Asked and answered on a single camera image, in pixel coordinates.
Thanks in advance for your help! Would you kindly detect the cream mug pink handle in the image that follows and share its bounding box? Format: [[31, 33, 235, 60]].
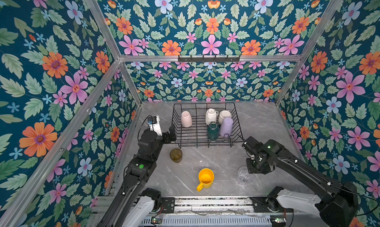
[[181, 111, 193, 128]]

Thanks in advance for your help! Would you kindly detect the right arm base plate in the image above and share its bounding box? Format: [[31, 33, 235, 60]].
[[249, 196, 294, 213]]

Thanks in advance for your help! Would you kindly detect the black wire dish rack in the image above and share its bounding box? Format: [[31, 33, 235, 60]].
[[172, 102, 244, 148]]

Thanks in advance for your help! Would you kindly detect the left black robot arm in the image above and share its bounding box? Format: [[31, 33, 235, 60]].
[[97, 125, 177, 227]]

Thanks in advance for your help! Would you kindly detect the white ceramic mug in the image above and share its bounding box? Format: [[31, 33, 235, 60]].
[[205, 108, 219, 125]]

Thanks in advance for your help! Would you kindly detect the dark green mug white interior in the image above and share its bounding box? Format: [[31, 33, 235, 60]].
[[207, 122, 219, 141]]

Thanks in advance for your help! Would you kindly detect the black wall hook rail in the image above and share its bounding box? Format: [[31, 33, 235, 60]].
[[177, 55, 240, 63]]

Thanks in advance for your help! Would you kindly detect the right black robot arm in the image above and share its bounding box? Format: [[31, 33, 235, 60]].
[[242, 137, 358, 227]]

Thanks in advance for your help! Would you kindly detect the yellow mug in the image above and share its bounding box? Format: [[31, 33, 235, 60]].
[[197, 168, 215, 192]]

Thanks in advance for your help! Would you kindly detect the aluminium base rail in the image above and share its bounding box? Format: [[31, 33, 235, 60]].
[[88, 195, 336, 216]]

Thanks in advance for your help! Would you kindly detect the white mug red interior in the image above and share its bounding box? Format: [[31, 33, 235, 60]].
[[218, 110, 232, 124]]

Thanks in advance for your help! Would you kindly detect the lilac plastic cup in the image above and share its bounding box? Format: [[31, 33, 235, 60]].
[[219, 117, 234, 137]]

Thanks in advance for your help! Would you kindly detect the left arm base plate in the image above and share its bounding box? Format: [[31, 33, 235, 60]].
[[153, 197, 176, 214]]

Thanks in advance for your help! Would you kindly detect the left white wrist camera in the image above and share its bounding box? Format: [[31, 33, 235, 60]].
[[147, 115, 162, 137]]

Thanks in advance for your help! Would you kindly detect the clear glass cup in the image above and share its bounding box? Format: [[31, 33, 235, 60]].
[[238, 166, 253, 183]]

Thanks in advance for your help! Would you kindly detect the olive green glass cup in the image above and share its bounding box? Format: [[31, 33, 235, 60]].
[[169, 148, 183, 163]]

